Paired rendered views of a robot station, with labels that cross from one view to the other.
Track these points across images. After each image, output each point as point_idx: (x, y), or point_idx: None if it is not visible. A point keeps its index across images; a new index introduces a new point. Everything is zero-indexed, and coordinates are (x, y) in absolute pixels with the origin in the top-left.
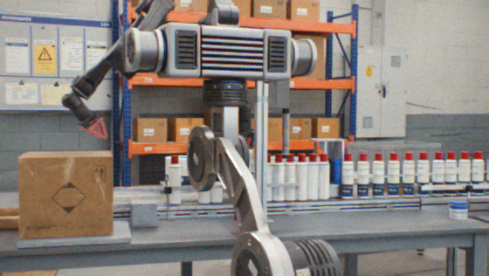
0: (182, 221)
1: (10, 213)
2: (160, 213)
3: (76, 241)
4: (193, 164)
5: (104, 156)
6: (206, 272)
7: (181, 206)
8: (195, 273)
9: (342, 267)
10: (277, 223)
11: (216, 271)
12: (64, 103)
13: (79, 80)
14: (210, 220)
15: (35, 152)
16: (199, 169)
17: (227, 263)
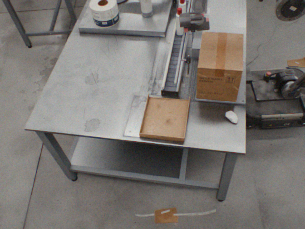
0: (196, 38)
1: (146, 108)
2: (186, 42)
3: (245, 80)
4: (288, 11)
5: (243, 37)
6: (11, 58)
7: (186, 32)
8: (8, 63)
9: (52, 0)
10: (215, 8)
11: (12, 52)
12: (190, 25)
13: (203, 5)
14: None
15: (204, 63)
16: (297, 12)
17: (1, 44)
